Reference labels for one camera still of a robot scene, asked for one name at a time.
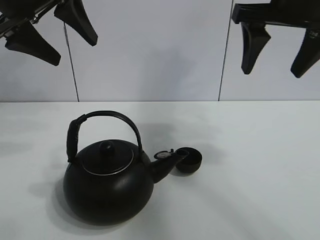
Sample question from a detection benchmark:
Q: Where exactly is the small black teacup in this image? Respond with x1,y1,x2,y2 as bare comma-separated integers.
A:
176,147,203,174

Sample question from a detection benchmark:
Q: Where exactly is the black round teapot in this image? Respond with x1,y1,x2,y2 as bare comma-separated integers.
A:
63,110,189,225

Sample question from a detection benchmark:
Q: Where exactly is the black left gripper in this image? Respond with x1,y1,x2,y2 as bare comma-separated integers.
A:
0,0,98,66

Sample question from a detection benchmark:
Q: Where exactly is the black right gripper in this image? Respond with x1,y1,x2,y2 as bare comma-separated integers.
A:
231,0,320,78

